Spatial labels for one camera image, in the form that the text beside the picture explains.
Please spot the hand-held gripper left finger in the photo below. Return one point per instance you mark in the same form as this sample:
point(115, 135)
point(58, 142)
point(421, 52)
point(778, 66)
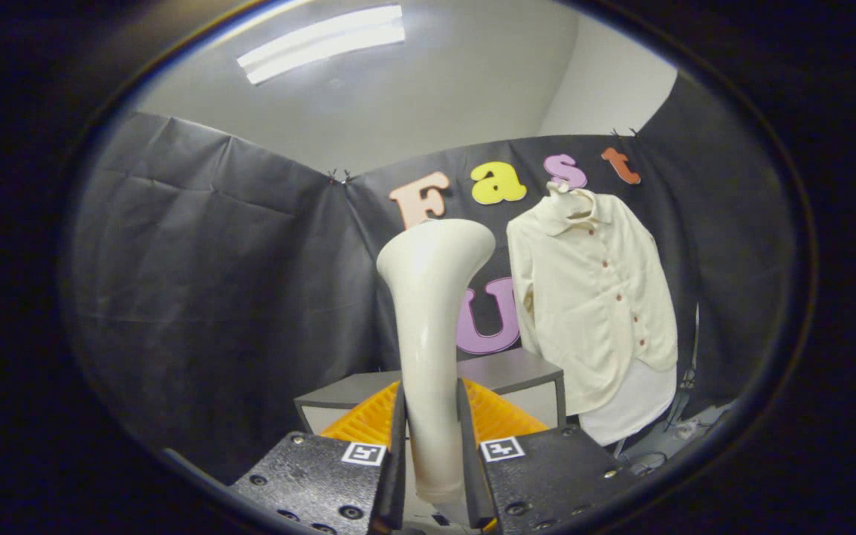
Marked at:
point(309, 479)

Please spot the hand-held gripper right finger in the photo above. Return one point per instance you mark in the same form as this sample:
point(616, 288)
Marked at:
point(547, 479)

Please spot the black backdrop cloth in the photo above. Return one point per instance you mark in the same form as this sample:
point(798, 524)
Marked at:
point(212, 282)

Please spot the ceiling light panel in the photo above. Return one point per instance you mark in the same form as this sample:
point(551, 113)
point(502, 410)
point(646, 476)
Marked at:
point(320, 43)

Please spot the white cabinet with grey top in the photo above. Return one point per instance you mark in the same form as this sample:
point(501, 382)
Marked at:
point(510, 368)

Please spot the thin stand pole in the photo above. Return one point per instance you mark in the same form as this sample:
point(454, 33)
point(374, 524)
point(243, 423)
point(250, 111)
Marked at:
point(689, 379)

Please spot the cream button shirt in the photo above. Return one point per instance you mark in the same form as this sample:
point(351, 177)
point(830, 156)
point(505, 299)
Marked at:
point(591, 312)

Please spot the white fabric panel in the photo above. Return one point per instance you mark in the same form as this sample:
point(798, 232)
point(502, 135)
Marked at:
point(636, 409)

